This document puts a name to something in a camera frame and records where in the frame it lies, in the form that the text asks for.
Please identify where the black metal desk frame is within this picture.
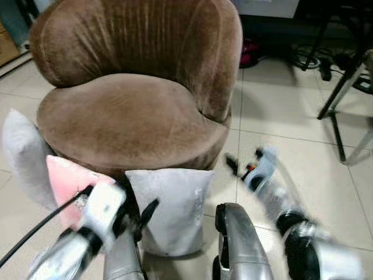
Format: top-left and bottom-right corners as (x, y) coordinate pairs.
(300, 0), (373, 163)

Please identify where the silver robot leg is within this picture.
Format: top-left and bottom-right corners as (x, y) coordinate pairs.
(212, 202), (275, 280)
(103, 226), (147, 280)

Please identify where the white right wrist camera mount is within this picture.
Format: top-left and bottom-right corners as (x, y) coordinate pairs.
(244, 146), (280, 191)

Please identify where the silver right robot leg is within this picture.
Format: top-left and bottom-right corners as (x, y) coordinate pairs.
(212, 202), (275, 280)

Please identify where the coiled black cable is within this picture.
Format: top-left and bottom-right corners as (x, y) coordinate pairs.
(291, 44), (334, 71)

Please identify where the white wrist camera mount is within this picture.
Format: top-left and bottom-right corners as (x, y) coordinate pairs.
(244, 146), (280, 191)
(82, 181), (127, 237)

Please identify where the pink pillow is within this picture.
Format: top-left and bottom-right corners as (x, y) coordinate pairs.
(46, 155), (117, 232)

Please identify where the brown velvet armchair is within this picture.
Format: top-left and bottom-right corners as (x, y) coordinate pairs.
(29, 0), (244, 177)

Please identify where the red round appliance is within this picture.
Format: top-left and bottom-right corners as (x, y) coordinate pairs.
(240, 37), (262, 69)

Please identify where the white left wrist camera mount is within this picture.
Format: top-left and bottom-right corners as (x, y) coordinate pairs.
(82, 181), (127, 237)

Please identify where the grey square pillow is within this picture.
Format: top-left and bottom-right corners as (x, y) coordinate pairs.
(1, 108), (59, 211)
(125, 168), (216, 258)

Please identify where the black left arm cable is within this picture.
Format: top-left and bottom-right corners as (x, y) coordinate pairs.
(0, 185), (94, 268)

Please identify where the silver left robot leg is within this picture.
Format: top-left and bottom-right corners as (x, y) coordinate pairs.
(103, 226), (147, 280)

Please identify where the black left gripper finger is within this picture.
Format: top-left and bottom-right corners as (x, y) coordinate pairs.
(138, 199), (160, 228)

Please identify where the black power adaptor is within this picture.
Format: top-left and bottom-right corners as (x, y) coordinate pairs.
(319, 61), (333, 82)

